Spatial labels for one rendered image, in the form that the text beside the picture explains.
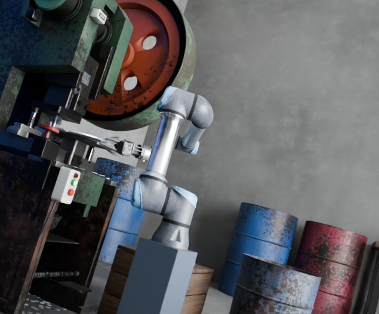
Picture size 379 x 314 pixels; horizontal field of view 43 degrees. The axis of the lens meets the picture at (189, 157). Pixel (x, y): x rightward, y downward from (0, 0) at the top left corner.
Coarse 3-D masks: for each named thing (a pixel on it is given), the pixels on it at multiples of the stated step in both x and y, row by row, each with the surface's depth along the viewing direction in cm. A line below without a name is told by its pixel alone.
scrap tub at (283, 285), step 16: (256, 256) 268; (240, 272) 247; (256, 272) 235; (272, 272) 231; (288, 272) 230; (304, 272) 263; (240, 288) 242; (256, 288) 233; (272, 288) 230; (288, 288) 229; (304, 288) 231; (240, 304) 238; (256, 304) 231; (272, 304) 229; (288, 304) 228; (304, 304) 232
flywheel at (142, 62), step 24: (120, 0) 269; (144, 0) 265; (144, 24) 265; (168, 24) 257; (168, 48) 258; (120, 72) 263; (144, 72) 259; (168, 72) 250; (120, 96) 260; (144, 96) 252
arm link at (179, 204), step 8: (168, 192) 190; (176, 192) 190; (184, 192) 189; (168, 200) 188; (176, 200) 189; (184, 200) 189; (192, 200) 190; (168, 208) 188; (176, 208) 188; (184, 208) 189; (192, 208) 191; (168, 216) 189; (176, 216) 188; (184, 216) 188; (192, 216) 192
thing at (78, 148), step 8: (64, 136) 216; (72, 136) 213; (64, 144) 216; (72, 144) 214; (80, 144) 218; (88, 144) 220; (96, 144) 209; (72, 152) 214; (80, 152) 219; (72, 160) 214; (80, 160) 221
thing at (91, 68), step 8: (88, 64) 225; (96, 64) 231; (88, 72) 227; (88, 80) 228; (48, 88) 222; (56, 88) 220; (64, 88) 219; (72, 88) 218; (80, 88) 222; (88, 88) 230; (48, 96) 221; (56, 96) 219; (64, 96) 218; (72, 96) 220; (80, 96) 220; (88, 96) 231; (56, 104) 218; (64, 104) 217; (72, 104) 219; (80, 104) 220; (88, 104) 227; (72, 112) 223; (80, 112) 223
